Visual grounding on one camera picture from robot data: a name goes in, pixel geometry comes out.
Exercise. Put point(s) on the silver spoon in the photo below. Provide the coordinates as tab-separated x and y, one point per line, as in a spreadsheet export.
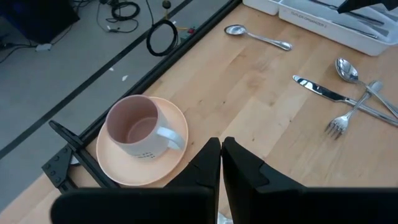
346	70
237	30

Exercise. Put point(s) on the silver fork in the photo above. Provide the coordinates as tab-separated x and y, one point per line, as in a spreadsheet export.
340	123

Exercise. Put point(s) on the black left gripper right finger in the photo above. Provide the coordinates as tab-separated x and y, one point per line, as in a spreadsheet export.
295	207

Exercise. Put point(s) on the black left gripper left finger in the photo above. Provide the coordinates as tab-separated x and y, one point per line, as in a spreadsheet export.
133	207

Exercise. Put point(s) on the peach saucer plate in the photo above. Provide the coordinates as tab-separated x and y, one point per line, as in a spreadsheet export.
130	174

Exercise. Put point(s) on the black floor box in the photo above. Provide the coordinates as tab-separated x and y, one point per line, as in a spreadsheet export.
37	18

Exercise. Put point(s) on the grey power strip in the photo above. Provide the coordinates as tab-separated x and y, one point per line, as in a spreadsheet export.
189	31

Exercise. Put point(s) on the white power adapter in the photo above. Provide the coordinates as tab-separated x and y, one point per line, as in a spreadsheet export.
43	47

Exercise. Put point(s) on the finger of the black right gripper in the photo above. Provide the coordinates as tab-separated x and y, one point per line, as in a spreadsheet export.
360	3

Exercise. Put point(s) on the white cutlery organizer tray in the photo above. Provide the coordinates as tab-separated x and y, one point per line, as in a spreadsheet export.
326	31

